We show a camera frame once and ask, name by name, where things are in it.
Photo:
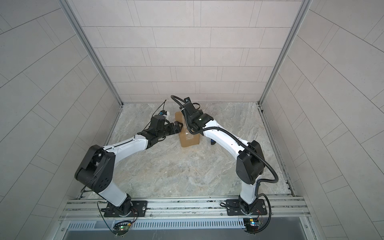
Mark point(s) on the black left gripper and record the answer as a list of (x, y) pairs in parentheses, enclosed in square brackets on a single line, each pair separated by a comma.
[(177, 130)]

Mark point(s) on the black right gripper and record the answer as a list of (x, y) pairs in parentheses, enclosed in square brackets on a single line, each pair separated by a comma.
[(188, 120)]

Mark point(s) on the brown cardboard express box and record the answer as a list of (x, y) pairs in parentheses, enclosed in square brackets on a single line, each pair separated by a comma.
[(186, 138)]

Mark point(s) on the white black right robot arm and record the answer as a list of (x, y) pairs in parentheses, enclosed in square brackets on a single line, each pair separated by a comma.
[(249, 168)]

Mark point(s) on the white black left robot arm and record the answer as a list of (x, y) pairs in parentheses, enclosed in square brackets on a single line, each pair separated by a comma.
[(96, 170)]

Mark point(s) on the white slotted vent strip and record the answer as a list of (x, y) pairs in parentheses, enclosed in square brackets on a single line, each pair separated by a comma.
[(162, 224)]

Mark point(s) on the left green circuit board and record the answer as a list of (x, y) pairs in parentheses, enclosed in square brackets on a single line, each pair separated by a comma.
[(123, 227)]

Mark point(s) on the green circuit board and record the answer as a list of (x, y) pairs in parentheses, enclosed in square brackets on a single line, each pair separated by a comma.
[(251, 225), (123, 227)]

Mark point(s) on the right green circuit board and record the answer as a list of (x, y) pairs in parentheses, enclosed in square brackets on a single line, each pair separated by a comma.
[(251, 225)]

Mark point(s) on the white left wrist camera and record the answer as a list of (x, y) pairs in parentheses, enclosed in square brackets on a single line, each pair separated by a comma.
[(164, 113)]

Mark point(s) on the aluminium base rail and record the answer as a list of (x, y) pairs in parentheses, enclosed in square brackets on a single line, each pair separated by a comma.
[(186, 208)]

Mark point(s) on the aluminium left corner post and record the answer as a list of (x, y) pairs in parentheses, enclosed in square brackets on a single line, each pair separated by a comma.
[(88, 47)]

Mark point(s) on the aluminium corner post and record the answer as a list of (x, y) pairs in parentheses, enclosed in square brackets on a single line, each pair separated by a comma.
[(305, 5), (88, 47)]

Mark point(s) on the aluminium right corner post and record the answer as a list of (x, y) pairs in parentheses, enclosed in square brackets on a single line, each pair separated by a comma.
[(305, 5)]

